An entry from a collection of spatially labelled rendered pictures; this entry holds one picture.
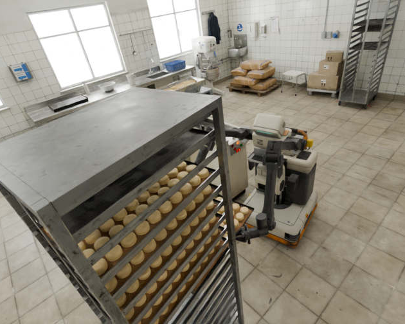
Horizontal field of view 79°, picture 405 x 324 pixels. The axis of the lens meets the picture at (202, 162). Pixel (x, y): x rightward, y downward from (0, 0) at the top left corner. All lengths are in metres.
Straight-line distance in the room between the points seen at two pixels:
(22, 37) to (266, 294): 5.13
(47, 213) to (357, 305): 2.28
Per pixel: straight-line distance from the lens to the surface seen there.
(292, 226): 2.46
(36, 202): 0.60
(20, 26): 5.44
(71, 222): 0.75
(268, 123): 1.89
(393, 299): 2.61
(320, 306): 2.41
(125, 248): 0.86
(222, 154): 0.97
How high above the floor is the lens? 2.11
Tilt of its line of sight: 33 degrees down
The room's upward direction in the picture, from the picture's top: 10 degrees counter-clockwise
